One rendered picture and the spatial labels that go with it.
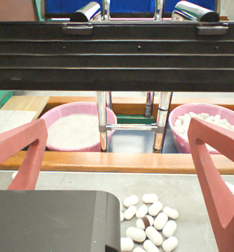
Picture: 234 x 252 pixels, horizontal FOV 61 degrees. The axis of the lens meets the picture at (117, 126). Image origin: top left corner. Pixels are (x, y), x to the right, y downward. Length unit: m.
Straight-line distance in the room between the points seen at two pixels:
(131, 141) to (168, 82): 0.51
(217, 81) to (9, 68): 0.24
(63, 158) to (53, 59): 0.35
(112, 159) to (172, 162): 0.16
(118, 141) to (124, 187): 0.25
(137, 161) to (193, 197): 0.16
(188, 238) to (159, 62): 0.35
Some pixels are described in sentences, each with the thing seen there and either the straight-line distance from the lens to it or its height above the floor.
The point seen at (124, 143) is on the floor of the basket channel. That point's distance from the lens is 0.72.
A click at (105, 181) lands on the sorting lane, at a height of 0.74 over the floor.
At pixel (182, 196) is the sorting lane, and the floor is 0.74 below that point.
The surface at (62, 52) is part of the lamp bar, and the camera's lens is 0.25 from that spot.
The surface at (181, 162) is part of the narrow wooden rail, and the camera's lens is 0.55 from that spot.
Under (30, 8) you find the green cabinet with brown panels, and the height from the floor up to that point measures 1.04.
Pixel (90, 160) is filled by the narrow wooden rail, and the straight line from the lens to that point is 0.54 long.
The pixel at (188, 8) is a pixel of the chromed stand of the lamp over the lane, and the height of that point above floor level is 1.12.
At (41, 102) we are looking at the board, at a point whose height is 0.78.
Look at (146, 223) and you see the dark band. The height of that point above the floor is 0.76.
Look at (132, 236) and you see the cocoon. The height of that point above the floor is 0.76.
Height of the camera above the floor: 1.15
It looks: 37 degrees down
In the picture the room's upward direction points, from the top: straight up
